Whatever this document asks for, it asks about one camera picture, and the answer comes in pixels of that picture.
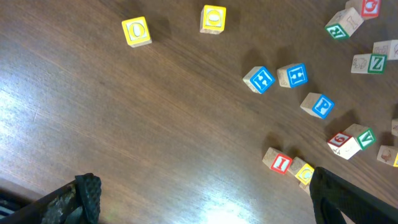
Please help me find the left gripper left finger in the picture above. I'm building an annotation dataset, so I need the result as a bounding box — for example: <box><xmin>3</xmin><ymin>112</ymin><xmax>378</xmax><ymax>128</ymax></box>
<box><xmin>1</xmin><ymin>173</ymin><xmax>101</xmax><ymax>224</ymax></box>

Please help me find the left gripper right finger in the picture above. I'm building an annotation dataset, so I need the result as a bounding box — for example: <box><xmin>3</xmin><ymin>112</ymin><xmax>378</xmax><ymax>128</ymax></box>
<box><xmin>310</xmin><ymin>167</ymin><xmax>397</xmax><ymax>224</ymax></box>

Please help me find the yellow C block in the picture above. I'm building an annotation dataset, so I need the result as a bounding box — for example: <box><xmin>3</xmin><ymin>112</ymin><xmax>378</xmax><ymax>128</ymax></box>
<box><xmin>288</xmin><ymin>157</ymin><xmax>315</xmax><ymax>185</ymax></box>

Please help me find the red I block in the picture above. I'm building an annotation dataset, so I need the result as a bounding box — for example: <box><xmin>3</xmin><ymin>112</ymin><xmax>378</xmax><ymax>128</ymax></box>
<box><xmin>262</xmin><ymin>147</ymin><xmax>293</xmax><ymax>175</ymax></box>

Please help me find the plain block below V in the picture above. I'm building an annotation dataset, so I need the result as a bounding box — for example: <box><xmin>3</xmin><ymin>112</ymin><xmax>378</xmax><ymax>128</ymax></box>
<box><xmin>327</xmin><ymin>133</ymin><xmax>361</xmax><ymax>160</ymax></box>

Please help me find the green V block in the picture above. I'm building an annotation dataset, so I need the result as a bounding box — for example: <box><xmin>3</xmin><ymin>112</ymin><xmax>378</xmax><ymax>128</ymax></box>
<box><xmin>343</xmin><ymin>124</ymin><xmax>376</xmax><ymax>151</ymax></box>

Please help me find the yellow block lower right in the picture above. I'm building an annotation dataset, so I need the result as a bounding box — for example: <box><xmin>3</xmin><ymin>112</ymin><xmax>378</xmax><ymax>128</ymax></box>
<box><xmin>377</xmin><ymin>145</ymin><xmax>397</xmax><ymax>167</ymax></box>

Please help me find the blue P block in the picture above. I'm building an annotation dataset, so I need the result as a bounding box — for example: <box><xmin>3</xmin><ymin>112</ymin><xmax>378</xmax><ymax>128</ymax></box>
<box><xmin>300</xmin><ymin>93</ymin><xmax>335</xmax><ymax>119</ymax></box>

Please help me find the blue H block upper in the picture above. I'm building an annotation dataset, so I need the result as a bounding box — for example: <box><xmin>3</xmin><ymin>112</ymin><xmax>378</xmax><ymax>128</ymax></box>
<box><xmin>277</xmin><ymin>63</ymin><xmax>308</xmax><ymax>88</ymax></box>

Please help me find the blue h block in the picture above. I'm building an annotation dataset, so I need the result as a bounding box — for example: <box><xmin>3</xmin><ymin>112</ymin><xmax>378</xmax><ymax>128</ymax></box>
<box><xmin>277</xmin><ymin>63</ymin><xmax>308</xmax><ymax>88</ymax></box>
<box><xmin>243</xmin><ymin>66</ymin><xmax>275</xmax><ymax>94</ymax></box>

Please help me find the green Z block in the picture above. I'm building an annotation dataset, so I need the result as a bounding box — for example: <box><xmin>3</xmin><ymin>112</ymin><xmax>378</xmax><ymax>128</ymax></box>
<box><xmin>351</xmin><ymin>54</ymin><xmax>387</xmax><ymax>74</ymax></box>

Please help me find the blue H block lower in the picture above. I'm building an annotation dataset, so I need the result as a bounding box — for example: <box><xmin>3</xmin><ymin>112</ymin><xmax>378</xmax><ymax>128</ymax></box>
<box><xmin>243</xmin><ymin>66</ymin><xmax>275</xmax><ymax>94</ymax></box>

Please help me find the plain blue-sided block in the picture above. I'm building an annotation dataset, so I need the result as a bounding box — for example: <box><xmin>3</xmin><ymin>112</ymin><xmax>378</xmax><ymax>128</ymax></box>
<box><xmin>373</xmin><ymin>40</ymin><xmax>398</xmax><ymax>60</ymax></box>

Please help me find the green-sided B block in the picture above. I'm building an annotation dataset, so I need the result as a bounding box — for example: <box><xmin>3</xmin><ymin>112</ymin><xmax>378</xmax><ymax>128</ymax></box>
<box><xmin>325</xmin><ymin>7</ymin><xmax>364</xmax><ymax>40</ymax></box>

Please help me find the yellow O block lower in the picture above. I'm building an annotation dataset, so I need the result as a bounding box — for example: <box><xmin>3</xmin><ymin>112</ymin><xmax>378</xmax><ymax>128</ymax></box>
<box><xmin>122</xmin><ymin>16</ymin><xmax>152</xmax><ymax>48</ymax></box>

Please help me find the yellow o block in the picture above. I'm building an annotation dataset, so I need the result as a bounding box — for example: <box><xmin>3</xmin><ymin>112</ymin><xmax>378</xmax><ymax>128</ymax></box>
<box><xmin>200</xmin><ymin>5</ymin><xmax>226</xmax><ymax>35</ymax></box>
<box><xmin>122</xmin><ymin>16</ymin><xmax>152</xmax><ymax>48</ymax></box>

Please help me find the red Q block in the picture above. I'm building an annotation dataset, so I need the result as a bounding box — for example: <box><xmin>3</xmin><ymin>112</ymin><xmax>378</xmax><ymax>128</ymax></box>
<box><xmin>345</xmin><ymin>0</ymin><xmax>381</xmax><ymax>20</ymax></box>

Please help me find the yellow O block upper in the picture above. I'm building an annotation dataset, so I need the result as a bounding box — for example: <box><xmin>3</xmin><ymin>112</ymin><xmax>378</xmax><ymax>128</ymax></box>
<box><xmin>200</xmin><ymin>5</ymin><xmax>226</xmax><ymax>35</ymax></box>

